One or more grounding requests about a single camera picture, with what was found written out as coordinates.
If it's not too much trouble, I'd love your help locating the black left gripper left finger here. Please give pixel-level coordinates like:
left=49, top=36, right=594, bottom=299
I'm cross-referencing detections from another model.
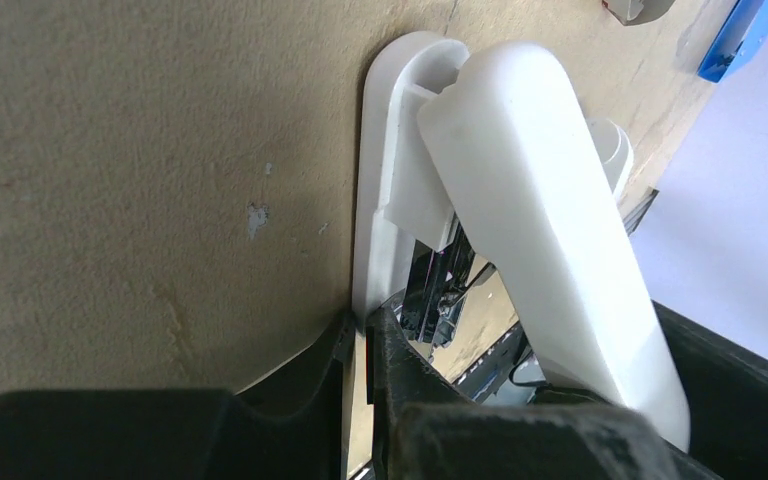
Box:
left=0, top=314, right=354, bottom=479

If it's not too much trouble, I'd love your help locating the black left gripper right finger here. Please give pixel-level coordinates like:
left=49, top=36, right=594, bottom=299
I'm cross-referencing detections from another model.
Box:
left=367, top=305, right=768, bottom=479

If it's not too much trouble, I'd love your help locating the white stapler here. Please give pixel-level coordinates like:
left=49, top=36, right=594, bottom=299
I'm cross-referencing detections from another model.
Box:
left=351, top=31, right=691, bottom=451

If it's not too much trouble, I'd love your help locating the staple tray with staples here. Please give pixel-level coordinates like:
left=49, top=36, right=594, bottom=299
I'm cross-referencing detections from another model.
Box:
left=601, top=0, right=675, bottom=26

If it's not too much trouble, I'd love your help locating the blue notebook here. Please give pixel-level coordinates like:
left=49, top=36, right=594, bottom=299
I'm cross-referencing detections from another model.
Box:
left=697, top=0, right=768, bottom=83

